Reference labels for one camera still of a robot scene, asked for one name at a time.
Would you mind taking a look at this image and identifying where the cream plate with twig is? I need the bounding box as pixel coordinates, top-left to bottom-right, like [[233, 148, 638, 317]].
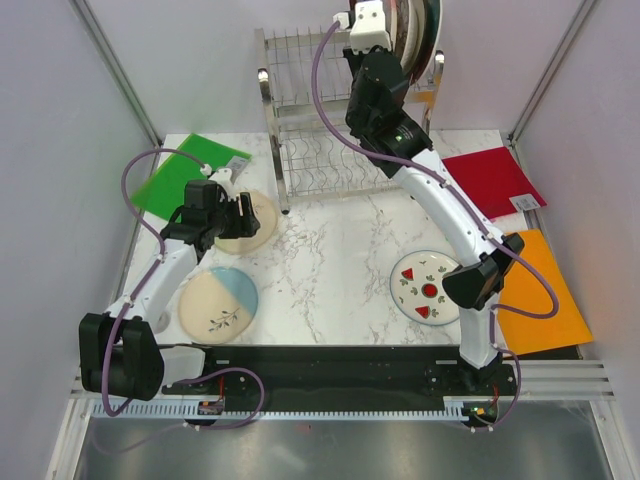
[[212, 189, 279, 256]]

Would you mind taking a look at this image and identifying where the cream and blue plate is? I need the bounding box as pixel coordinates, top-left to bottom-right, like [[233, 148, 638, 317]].
[[177, 267, 259, 345]]

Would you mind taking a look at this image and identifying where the watermelon pattern white plate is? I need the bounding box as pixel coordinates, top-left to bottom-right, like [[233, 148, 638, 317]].
[[390, 250, 459, 326]]

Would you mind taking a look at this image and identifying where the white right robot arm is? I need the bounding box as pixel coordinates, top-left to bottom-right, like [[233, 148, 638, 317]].
[[343, 46, 524, 394]]

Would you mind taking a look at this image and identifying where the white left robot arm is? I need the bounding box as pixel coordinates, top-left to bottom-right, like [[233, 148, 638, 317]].
[[79, 180, 260, 401]]

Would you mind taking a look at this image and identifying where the steel two-tier dish rack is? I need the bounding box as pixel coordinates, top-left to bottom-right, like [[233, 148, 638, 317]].
[[254, 28, 445, 215]]

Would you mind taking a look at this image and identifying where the green folder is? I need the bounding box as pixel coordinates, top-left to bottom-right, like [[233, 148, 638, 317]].
[[130, 134, 252, 220]]

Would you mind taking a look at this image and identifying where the white floral plate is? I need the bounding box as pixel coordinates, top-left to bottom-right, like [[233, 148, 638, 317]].
[[400, 1, 430, 82]]

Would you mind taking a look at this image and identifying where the dark green rimmed plate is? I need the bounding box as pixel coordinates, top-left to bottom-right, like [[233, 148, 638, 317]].
[[410, 0, 443, 84]]

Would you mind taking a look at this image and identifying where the red folder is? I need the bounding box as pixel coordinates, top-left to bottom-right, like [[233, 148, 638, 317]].
[[443, 147, 547, 220]]

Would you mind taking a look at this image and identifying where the orange clip file folder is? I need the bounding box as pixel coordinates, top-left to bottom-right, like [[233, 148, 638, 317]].
[[497, 229, 593, 355]]

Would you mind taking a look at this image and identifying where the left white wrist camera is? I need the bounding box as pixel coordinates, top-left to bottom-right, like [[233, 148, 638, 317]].
[[200, 165, 236, 198]]

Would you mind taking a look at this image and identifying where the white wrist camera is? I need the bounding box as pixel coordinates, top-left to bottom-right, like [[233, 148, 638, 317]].
[[200, 165, 236, 198], [349, 0, 392, 54]]

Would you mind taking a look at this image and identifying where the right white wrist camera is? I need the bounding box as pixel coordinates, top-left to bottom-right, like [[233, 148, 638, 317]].
[[349, 0, 392, 54]]

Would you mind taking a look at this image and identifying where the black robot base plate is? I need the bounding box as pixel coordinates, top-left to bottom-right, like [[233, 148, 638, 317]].
[[162, 346, 516, 410]]

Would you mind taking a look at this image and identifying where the white slotted cable duct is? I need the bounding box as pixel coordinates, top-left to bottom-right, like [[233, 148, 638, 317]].
[[117, 397, 469, 421]]

